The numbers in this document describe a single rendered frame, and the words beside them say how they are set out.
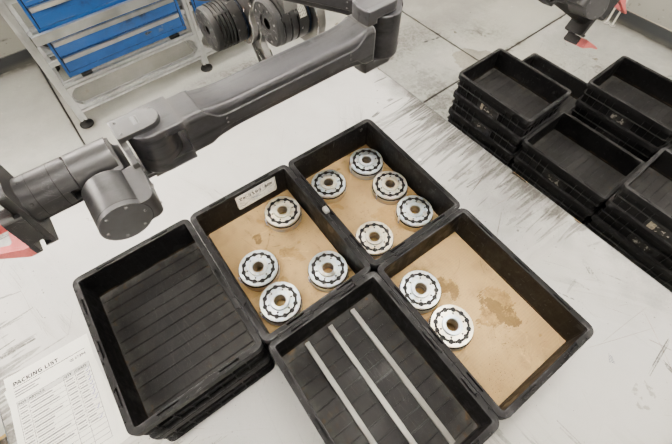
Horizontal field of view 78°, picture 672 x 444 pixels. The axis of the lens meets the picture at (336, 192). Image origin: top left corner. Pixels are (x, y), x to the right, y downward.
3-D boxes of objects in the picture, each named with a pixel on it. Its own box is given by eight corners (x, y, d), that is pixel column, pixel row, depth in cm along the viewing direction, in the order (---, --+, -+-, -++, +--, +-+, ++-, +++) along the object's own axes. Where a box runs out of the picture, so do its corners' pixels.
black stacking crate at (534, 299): (372, 287, 108) (375, 269, 99) (453, 228, 118) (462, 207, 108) (486, 427, 90) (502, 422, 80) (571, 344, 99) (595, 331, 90)
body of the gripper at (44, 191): (44, 249, 49) (105, 217, 52) (-16, 203, 41) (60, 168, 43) (29, 212, 52) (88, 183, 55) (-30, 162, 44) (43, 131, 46)
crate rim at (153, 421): (75, 284, 99) (70, 280, 97) (190, 221, 109) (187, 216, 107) (135, 441, 81) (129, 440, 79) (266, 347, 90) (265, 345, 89)
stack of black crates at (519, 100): (438, 139, 225) (457, 73, 188) (475, 114, 235) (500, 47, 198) (496, 185, 207) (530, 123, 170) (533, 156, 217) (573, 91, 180)
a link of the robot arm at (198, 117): (376, 44, 72) (381, -17, 63) (398, 60, 69) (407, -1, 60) (141, 162, 57) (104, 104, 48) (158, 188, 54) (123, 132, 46)
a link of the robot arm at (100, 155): (125, 154, 55) (105, 124, 50) (145, 188, 51) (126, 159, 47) (72, 180, 52) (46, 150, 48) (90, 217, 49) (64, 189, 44)
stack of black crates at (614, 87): (546, 147, 220) (587, 81, 183) (578, 121, 231) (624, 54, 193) (614, 196, 202) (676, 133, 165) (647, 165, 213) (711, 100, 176)
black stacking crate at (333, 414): (274, 358, 98) (266, 345, 89) (371, 288, 108) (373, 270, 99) (379, 531, 80) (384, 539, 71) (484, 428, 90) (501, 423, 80)
